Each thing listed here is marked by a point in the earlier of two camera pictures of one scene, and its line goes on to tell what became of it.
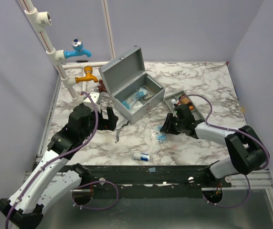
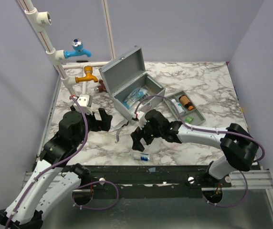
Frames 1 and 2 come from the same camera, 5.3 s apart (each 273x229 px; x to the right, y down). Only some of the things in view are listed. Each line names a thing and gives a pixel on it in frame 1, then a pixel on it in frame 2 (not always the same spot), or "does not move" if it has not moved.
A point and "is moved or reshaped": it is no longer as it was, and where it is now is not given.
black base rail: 154,182 does not move
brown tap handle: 101,88 does not move
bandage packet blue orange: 147,95 → 151,90
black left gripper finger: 110,113 → 104,117
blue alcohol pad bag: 161,136 is moved or reshaped
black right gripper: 174,124 → 143,132
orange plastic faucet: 88,69 does not move
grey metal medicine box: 135,91 does not move
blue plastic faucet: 77,45 does not move
